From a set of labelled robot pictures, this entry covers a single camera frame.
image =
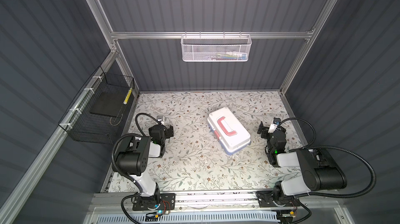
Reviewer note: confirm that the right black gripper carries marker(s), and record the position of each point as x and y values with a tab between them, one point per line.
262	129

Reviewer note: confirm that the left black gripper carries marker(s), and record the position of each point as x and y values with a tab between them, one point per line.
167	132

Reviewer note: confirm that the white blue tool box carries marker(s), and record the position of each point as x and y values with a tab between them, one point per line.
228	130

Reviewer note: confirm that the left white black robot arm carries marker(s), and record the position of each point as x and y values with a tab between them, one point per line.
130	157

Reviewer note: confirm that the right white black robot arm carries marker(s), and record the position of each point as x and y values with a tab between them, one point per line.
319	171

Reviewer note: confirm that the floral table mat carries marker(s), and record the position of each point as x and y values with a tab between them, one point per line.
194	159

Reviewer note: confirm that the yellow marker pen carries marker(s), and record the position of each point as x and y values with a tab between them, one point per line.
129	93

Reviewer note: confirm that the black pad in basket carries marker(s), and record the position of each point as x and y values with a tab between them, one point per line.
109	104

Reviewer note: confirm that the pens in white basket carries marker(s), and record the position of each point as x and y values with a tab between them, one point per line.
228	56

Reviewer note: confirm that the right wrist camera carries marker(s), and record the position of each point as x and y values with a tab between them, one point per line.
274	125

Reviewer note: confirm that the black wire basket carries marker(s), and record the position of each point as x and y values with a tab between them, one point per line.
82	126

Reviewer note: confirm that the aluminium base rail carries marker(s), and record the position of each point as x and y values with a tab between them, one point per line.
219	200

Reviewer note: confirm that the white wire mesh basket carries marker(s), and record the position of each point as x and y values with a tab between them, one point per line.
196	47

